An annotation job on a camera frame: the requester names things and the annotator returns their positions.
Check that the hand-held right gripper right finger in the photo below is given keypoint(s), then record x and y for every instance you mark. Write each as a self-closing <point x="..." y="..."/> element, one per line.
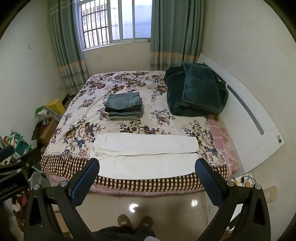
<point x="208" y="183"/>

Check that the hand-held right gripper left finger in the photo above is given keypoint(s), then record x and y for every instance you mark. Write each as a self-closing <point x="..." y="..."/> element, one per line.
<point x="84" y="185"/>

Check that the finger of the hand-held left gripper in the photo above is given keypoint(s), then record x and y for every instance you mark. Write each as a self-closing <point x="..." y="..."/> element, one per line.
<point x="25" y="158"/>

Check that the white pants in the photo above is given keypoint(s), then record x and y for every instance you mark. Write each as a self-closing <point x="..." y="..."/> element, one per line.
<point x="148" y="162"/>

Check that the clear plastic container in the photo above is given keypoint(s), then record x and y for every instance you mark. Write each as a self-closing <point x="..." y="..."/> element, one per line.
<point x="35" y="178"/>

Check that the brown cardboard box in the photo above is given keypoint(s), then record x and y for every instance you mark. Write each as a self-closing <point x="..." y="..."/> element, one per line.
<point x="47" y="132"/>

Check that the green plastic bag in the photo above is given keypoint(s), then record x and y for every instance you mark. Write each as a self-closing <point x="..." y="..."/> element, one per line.
<point x="41" y="112"/>

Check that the brown slipper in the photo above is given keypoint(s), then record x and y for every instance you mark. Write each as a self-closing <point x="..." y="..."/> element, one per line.
<point x="124" y="221"/>
<point x="146" y="222"/>

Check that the white headboard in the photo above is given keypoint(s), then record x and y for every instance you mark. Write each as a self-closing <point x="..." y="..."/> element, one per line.
<point x="245" y="139"/>

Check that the yellow box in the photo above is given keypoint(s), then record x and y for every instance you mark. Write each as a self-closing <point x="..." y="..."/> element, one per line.
<point x="56" y="106"/>

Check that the person's dark trousers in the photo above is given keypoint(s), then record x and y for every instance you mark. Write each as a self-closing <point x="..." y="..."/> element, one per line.
<point x="122" y="234"/>

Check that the clear plastic cup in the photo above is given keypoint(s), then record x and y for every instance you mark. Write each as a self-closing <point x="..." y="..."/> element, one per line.
<point x="270" y="193"/>

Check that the floral bed blanket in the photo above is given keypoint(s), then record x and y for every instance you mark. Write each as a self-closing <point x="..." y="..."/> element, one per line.
<point x="92" y="99"/>

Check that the stack of folded jeans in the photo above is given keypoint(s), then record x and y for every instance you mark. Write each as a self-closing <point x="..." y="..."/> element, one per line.
<point x="123" y="104"/>

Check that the dark green cushion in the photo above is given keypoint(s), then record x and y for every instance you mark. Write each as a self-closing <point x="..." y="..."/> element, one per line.
<point x="196" y="92"/>

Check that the green striped curtain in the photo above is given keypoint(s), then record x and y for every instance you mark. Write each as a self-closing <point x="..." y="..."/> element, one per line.
<point x="67" y="46"/>
<point x="175" y="34"/>

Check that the barred window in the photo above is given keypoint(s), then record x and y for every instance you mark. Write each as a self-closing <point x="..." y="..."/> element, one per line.
<point x="120" y="20"/>

